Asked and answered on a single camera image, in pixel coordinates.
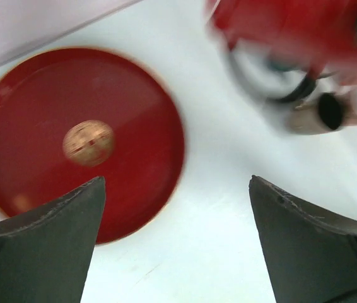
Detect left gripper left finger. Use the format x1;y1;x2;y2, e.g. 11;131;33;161
0;177;105;302

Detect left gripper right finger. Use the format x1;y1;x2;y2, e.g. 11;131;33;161
249;175;357;302

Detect brown patterned mug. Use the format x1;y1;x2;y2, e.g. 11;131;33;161
287;93;346;135

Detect large red mug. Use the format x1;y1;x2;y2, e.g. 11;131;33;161
206;0;357;85

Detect round red tray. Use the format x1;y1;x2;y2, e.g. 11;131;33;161
0;47;185;244

